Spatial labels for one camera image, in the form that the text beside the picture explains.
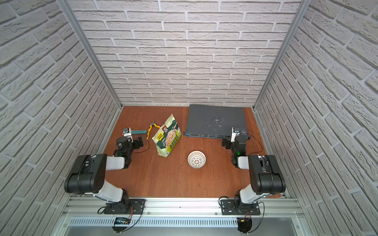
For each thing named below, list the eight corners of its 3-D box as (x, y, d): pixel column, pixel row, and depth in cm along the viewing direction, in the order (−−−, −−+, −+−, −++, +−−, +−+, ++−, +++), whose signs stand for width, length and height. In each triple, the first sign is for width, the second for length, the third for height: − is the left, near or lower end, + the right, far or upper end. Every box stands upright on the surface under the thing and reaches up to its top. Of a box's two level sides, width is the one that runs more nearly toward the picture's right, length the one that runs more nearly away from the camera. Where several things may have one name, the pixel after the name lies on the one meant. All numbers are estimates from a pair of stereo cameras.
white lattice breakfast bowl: (187, 168, 88) (187, 165, 85) (188, 153, 94) (188, 150, 91) (205, 168, 88) (206, 165, 85) (204, 153, 95) (205, 150, 91)
